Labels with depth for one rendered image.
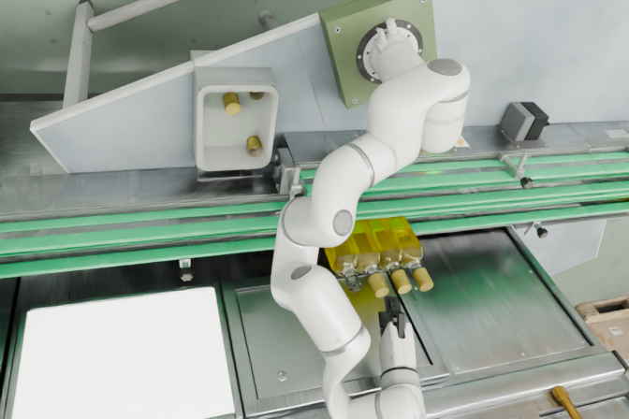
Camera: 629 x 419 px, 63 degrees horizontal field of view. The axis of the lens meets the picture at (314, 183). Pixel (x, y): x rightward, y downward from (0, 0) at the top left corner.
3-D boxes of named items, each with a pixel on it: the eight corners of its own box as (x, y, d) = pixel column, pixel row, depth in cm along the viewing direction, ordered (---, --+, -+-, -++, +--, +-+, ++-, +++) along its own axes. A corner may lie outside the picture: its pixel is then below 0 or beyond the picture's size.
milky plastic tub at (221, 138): (192, 150, 124) (197, 172, 118) (193, 66, 110) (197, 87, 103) (262, 146, 129) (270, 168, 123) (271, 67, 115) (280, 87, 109)
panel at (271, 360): (23, 313, 113) (-3, 476, 89) (21, 305, 111) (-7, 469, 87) (390, 267, 140) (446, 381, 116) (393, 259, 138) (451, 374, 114)
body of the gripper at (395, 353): (411, 397, 101) (402, 347, 110) (427, 370, 95) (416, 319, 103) (374, 395, 101) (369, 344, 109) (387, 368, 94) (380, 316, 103)
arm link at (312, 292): (404, 292, 84) (358, 281, 98) (343, 183, 80) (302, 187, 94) (331, 357, 78) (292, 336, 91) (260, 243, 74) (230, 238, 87)
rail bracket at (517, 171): (492, 157, 138) (519, 190, 128) (503, 135, 133) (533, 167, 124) (504, 156, 139) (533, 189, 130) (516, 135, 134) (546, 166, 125)
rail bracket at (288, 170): (275, 201, 125) (287, 238, 116) (284, 147, 114) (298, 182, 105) (287, 200, 126) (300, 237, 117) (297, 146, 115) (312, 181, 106)
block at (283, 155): (270, 177, 129) (276, 195, 124) (274, 147, 123) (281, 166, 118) (284, 177, 130) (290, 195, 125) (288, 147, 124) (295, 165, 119)
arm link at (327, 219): (329, 147, 92) (262, 182, 86) (369, 137, 80) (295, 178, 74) (359, 214, 94) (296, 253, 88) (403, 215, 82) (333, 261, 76)
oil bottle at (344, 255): (310, 216, 133) (335, 281, 118) (313, 200, 129) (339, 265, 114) (330, 214, 134) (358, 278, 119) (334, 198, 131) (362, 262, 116)
